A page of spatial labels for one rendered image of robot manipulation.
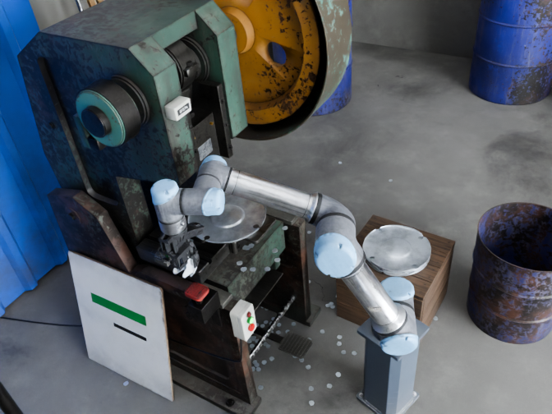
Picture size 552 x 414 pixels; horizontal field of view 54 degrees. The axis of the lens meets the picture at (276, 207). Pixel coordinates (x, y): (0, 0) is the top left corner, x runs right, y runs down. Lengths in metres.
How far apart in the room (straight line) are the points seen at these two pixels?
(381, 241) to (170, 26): 1.33
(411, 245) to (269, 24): 1.13
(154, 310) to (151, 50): 1.03
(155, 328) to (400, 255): 1.06
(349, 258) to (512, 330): 1.25
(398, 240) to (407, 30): 2.91
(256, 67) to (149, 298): 0.96
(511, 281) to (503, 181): 1.27
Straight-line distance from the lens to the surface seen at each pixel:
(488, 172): 3.59
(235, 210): 2.02
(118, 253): 2.14
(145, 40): 1.61
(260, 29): 1.98
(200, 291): 1.79
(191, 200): 1.47
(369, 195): 3.31
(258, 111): 2.10
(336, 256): 1.49
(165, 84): 1.58
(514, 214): 2.64
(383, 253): 2.41
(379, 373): 2.15
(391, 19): 5.10
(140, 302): 2.22
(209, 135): 1.87
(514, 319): 2.53
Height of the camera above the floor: 2.06
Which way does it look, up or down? 39 degrees down
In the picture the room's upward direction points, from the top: 6 degrees counter-clockwise
